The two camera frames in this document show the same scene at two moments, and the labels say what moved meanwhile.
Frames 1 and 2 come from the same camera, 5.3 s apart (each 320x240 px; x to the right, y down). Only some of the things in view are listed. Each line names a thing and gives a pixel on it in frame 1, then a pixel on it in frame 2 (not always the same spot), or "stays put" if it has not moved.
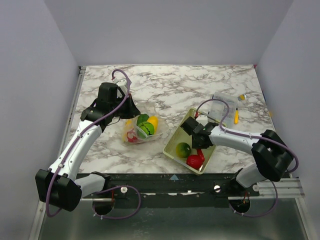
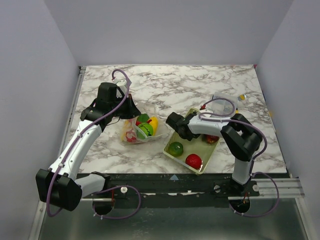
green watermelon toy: x=147 y=127 stays put
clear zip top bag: x=143 y=128 stays put
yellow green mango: x=183 y=150 to x=175 y=149
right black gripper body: x=188 y=126 to x=172 y=119
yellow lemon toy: x=154 y=120 stays put
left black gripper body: x=125 y=111 stays put
